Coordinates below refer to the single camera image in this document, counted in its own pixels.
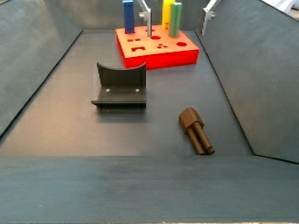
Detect red block with shaped holes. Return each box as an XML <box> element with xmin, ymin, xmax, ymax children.
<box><xmin>116</xmin><ymin>25</ymin><xmax>201</xmax><ymax>69</ymax></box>

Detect blue rectangular peg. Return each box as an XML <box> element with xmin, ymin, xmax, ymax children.
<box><xmin>123</xmin><ymin>0</ymin><xmax>135</xmax><ymax>34</ymax></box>

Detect yellow peg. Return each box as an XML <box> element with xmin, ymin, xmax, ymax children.
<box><xmin>162</xmin><ymin>0</ymin><xmax>175</xmax><ymax>30</ymax></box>

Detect green star peg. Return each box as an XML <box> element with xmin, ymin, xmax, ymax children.
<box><xmin>170</xmin><ymin>2</ymin><xmax>183</xmax><ymax>38</ymax></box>

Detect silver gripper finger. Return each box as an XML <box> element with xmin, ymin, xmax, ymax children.
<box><xmin>201</xmin><ymin>0</ymin><xmax>221</xmax><ymax>35</ymax></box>
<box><xmin>137</xmin><ymin>0</ymin><xmax>153</xmax><ymax>37</ymax></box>

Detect black curved fixture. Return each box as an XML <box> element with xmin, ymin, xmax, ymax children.
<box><xmin>91</xmin><ymin>64</ymin><xmax>146</xmax><ymax>107</ymax></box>

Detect brown three prong object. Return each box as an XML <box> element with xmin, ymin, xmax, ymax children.
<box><xmin>179</xmin><ymin>107</ymin><xmax>215</xmax><ymax>155</ymax></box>

